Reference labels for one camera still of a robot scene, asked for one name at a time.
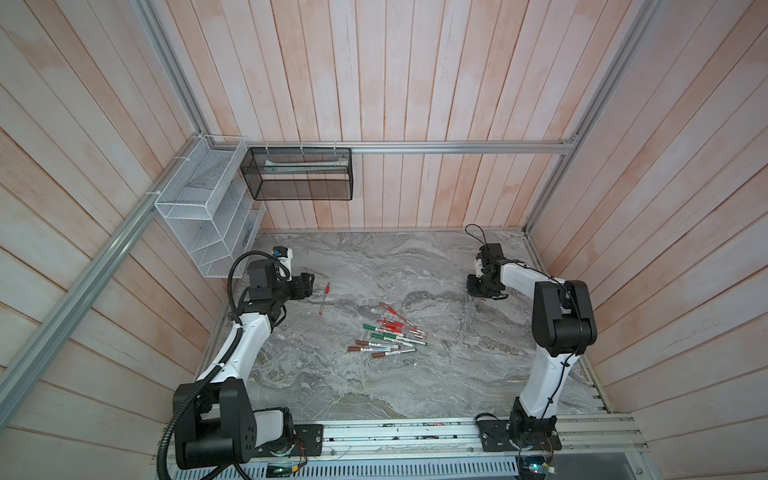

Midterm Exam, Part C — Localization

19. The black wire mesh basket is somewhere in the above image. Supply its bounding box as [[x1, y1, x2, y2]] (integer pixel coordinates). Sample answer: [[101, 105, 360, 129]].
[[240, 147, 354, 201]]

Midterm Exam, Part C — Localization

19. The brown marker pen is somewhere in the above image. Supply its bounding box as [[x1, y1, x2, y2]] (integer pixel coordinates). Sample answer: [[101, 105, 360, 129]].
[[347, 345, 393, 353], [371, 348, 417, 359], [355, 340, 400, 350]]

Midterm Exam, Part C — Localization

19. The lower brown marker pen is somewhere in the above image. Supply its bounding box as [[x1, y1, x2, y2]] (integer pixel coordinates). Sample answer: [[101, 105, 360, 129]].
[[371, 348, 417, 359]]

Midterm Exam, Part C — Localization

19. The lower green marker pen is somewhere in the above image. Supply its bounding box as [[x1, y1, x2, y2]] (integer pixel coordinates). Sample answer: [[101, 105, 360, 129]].
[[370, 332, 427, 346]]

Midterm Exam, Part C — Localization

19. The left brown marker pen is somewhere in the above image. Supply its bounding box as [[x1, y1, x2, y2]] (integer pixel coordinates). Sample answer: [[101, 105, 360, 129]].
[[347, 345, 393, 353]]

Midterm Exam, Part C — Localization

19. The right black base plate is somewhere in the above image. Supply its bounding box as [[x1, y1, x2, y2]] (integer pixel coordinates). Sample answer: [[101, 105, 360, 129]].
[[475, 417, 562, 453]]

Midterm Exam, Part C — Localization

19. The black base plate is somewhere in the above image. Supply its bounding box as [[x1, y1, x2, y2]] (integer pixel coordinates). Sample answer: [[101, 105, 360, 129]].
[[475, 417, 562, 453], [254, 424, 324, 459]]

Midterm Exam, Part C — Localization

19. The red gel pen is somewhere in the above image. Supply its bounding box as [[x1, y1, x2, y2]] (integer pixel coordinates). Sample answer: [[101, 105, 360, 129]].
[[377, 319, 427, 334], [380, 302, 407, 322], [318, 282, 331, 316], [382, 325, 427, 340]]

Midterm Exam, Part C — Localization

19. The horizontal aluminium wall rail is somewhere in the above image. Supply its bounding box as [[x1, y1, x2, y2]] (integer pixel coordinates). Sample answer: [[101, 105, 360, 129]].
[[211, 136, 576, 155]]

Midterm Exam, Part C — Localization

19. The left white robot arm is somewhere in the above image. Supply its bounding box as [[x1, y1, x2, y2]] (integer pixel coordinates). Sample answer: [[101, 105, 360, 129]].
[[157, 246, 314, 479]]

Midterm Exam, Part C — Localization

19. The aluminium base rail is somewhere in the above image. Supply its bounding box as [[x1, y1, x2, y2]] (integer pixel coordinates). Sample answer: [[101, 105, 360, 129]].
[[169, 413, 662, 479]]

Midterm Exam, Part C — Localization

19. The white wire mesh shelf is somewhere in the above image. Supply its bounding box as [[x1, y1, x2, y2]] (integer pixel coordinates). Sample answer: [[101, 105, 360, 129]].
[[155, 135, 266, 279]]

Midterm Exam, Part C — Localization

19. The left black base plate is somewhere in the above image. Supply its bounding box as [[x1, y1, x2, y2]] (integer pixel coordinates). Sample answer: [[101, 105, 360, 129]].
[[254, 424, 324, 459]]

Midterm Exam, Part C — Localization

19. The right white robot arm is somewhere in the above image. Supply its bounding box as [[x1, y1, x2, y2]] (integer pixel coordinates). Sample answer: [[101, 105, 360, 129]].
[[466, 243, 598, 449]]

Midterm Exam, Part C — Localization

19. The upper brown marker pen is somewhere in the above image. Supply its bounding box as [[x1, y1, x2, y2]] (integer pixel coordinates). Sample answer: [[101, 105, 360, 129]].
[[355, 340, 400, 350]]

